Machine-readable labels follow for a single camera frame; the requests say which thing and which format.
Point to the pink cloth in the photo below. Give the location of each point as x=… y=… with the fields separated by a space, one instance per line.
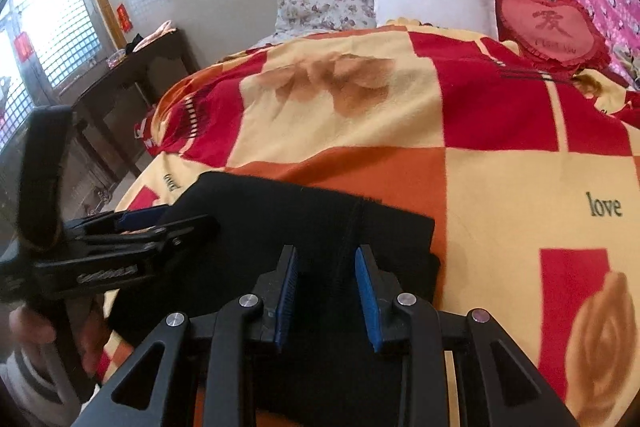
x=157 y=34

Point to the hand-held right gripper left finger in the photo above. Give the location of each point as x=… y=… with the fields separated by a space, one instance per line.
x=285 y=302

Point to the dark wooden table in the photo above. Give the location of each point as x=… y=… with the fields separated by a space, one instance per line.
x=135 y=67

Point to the red orange printed blanket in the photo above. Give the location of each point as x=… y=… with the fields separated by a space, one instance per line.
x=500 y=182

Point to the wooden lattice door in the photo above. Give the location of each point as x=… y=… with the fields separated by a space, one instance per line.
x=65 y=32

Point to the person's left hand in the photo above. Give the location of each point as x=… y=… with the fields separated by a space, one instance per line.
x=30 y=324

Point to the black cloth item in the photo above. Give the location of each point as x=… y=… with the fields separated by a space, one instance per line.
x=135 y=44

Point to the red paper door decoration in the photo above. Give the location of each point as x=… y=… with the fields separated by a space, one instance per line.
x=23 y=46

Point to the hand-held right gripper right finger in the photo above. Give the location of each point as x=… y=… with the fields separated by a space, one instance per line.
x=367 y=302

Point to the black pants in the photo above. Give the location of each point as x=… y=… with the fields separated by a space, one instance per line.
x=240 y=227

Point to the red paper wall decoration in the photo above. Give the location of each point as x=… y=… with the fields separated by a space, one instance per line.
x=125 y=18

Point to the glass ashtray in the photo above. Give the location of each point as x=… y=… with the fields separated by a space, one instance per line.
x=116 y=59

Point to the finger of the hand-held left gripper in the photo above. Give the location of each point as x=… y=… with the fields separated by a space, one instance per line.
x=137 y=218
x=175 y=232

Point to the red heart-shaped pillow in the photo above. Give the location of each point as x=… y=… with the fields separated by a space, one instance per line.
x=547 y=24

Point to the green floral cloth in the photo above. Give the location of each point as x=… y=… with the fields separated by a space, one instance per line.
x=627 y=62

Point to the person's left forearm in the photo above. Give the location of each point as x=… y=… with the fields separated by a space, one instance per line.
x=30 y=382

